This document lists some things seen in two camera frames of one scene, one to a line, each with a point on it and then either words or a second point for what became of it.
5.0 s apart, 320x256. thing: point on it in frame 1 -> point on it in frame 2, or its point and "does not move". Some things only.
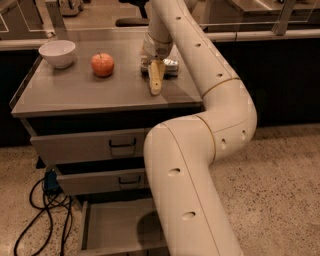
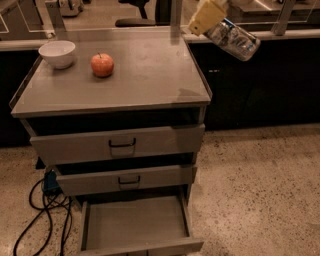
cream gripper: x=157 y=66 -> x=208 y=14
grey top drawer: x=119 y=144 does not move
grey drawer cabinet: x=89 y=112 does not move
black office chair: x=135 y=21 does not move
